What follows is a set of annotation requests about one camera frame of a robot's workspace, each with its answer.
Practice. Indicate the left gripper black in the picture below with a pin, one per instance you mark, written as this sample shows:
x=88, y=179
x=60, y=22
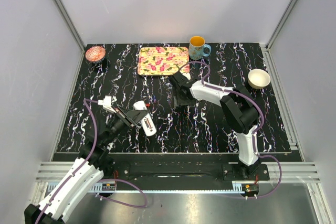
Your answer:
x=133, y=117

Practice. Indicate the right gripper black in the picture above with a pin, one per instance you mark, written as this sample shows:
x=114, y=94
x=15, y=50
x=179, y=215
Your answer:
x=179, y=101

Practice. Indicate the red orange battery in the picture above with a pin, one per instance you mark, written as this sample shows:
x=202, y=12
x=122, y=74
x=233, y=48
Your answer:
x=149, y=124

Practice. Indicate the white remote control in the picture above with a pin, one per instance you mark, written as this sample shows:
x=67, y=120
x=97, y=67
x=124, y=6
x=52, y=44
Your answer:
x=140, y=105

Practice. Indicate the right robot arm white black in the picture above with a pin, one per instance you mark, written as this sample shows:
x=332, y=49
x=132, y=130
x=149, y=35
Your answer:
x=238, y=107

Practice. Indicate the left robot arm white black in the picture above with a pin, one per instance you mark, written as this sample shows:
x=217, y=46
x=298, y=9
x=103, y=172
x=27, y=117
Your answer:
x=92, y=165

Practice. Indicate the floral yellow tray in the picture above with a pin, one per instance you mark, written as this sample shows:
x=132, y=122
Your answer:
x=161, y=61

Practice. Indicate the blue mug yellow inside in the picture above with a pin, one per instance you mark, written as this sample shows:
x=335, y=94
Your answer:
x=198, y=48

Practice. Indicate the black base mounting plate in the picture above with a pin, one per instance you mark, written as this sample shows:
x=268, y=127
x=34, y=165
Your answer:
x=232, y=171

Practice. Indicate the red patterned bowl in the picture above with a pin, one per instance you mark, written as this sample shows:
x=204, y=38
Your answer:
x=95, y=54

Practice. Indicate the cream white bowl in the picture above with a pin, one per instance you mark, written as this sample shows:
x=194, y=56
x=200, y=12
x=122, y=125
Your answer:
x=258, y=78

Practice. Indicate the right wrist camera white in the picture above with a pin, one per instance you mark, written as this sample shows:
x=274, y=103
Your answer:
x=187, y=75

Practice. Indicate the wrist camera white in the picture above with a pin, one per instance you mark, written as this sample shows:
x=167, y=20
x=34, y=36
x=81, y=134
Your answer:
x=187, y=75
x=106, y=103

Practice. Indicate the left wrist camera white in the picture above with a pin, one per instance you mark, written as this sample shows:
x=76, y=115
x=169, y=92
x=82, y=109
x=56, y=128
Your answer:
x=106, y=103

